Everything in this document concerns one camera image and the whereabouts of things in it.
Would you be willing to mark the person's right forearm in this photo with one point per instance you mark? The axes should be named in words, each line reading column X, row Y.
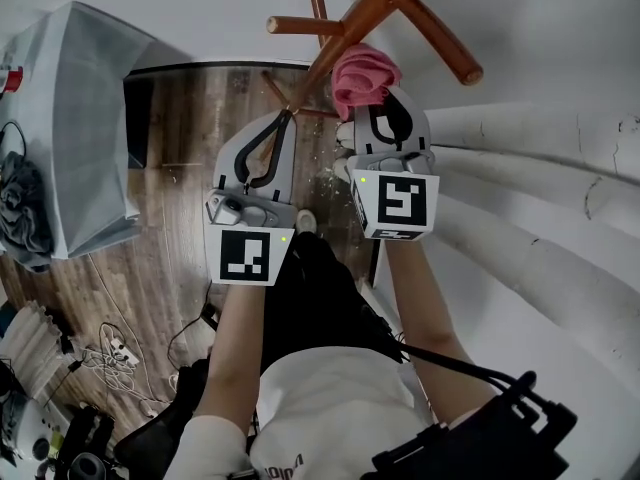
column 425, row 298

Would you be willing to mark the pink cloth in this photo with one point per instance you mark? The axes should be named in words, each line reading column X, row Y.
column 362, row 75

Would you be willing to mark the black camera equipment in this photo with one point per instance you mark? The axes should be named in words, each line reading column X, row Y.
column 80, row 443

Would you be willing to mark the white ribbed fabric bundle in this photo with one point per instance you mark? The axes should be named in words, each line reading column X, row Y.
column 30, row 348

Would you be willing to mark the table with pale blue cover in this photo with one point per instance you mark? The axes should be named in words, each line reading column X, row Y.
column 85, row 118

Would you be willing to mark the white shoe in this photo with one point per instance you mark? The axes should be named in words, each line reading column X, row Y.
column 306, row 220

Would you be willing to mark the person's black trousers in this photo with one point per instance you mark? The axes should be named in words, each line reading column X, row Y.
column 310, row 298

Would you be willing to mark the person's left forearm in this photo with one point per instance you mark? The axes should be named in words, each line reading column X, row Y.
column 232, row 338

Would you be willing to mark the white power strip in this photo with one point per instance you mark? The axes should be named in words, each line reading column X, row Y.
column 122, row 352

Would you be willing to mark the brown wooden coat rack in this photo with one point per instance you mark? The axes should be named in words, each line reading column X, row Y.
column 360, row 23

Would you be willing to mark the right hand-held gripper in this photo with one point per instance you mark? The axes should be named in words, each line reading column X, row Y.
column 400, row 203

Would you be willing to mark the red-capped clear bottle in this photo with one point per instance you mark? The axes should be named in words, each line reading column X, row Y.
column 12, row 80

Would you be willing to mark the grey gripper-mounted fisheye camera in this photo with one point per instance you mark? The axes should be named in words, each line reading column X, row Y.
column 229, row 209

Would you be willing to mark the person's white shirt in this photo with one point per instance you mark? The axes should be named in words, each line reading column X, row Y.
column 330, row 408

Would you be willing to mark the grey crumpled garment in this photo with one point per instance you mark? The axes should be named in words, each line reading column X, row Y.
column 22, row 213

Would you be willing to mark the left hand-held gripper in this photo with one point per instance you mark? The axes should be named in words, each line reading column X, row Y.
column 242, row 258

